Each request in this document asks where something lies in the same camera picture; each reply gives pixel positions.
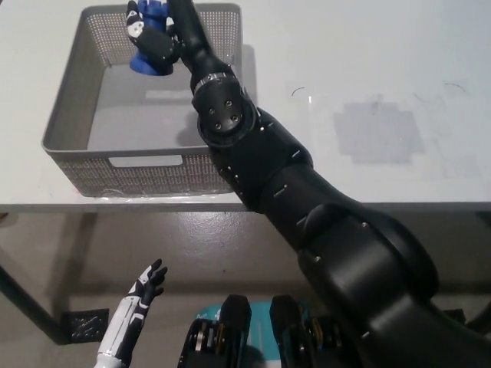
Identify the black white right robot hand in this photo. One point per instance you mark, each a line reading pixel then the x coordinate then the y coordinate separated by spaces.
pixel 192 42

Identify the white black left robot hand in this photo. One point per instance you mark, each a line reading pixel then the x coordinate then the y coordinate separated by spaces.
pixel 126 318

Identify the blue rook chess piece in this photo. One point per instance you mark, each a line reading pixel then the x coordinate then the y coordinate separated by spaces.
pixel 145 65

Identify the black metal table leg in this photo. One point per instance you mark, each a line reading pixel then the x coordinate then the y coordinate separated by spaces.
pixel 27 297

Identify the black teal robot body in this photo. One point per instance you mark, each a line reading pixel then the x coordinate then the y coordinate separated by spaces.
pixel 234 314

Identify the grey perforated plastic basket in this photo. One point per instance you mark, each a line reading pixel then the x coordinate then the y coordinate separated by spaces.
pixel 69 111

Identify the tan round object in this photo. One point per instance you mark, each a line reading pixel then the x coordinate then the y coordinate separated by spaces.
pixel 3 219

